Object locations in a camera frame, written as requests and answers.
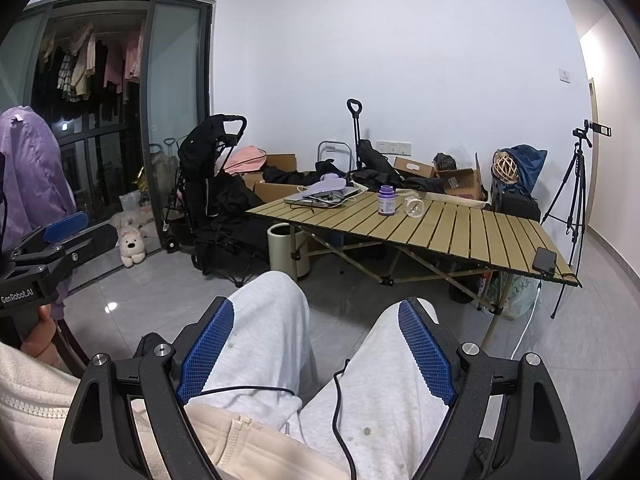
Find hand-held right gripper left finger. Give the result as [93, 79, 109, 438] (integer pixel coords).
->
[52, 296, 236, 480]

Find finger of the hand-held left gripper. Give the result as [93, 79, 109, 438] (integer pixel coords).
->
[10, 223, 119, 275]
[20, 211, 90, 252]

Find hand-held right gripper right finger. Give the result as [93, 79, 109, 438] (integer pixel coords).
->
[397, 296, 583, 480]

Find person's left hand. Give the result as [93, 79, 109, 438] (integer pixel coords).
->
[20, 304, 59, 368]

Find white plush toy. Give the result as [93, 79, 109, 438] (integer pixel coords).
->
[116, 216, 147, 268]

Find grey sweatpants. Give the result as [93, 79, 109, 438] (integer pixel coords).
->
[197, 270, 481, 480]

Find purple jacket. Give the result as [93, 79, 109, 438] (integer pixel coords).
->
[0, 106, 78, 321]

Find dark wooden chair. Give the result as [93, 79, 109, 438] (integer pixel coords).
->
[54, 317, 95, 377]

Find plastic bag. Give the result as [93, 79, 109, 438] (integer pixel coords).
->
[479, 269, 542, 322]

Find cream zip jacket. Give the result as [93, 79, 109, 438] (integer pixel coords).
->
[0, 342, 351, 480]

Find yellow slatted folding table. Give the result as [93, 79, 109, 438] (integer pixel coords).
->
[245, 187, 583, 353]

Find black stroller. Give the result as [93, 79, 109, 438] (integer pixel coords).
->
[162, 115, 272, 287]

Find white cylindrical bin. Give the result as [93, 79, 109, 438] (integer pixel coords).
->
[267, 223, 301, 281]

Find clear glass jar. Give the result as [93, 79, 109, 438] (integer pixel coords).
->
[403, 191, 426, 219]

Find black phone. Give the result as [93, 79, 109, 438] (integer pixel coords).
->
[531, 247, 558, 275]

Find purple bottle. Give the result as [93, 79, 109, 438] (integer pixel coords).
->
[377, 185, 397, 217]

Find row of hanging clothes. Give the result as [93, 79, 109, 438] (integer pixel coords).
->
[37, 19, 147, 107]

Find cardboard box with red label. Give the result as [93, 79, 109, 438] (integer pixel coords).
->
[435, 152, 489, 202]

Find black framed glass door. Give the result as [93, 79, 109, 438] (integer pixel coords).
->
[0, 0, 217, 257]

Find pink cloth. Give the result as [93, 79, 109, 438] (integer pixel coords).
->
[225, 146, 269, 175]

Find large open cardboard box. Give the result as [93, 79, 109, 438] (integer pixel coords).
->
[242, 154, 311, 207]

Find small cardboard box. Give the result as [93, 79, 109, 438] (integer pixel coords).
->
[394, 156, 437, 179]

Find grey laptop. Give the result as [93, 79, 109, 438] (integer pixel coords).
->
[283, 186, 362, 209]

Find lilac soft pouch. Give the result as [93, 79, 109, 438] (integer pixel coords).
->
[300, 174, 347, 199]

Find pile of black clothes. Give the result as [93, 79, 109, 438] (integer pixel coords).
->
[262, 157, 362, 187]

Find black trolley bag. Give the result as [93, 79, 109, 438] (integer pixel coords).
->
[346, 99, 397, 177]

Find rattan ball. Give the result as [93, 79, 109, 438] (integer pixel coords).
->
[492, 149, 516, 179]

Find blue backpack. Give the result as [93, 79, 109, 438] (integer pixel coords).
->
[490, 144, 549, 222]

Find black tripod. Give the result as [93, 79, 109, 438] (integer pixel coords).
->
[541, 132, 595, 320]

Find black cable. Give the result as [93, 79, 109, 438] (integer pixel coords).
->
[200, 357, 362, 480]

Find white charging cable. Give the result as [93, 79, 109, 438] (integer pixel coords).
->
[509, 272, 547, 359]

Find white metal frame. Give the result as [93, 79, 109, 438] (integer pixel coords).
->
[317, 141, 354, 167]

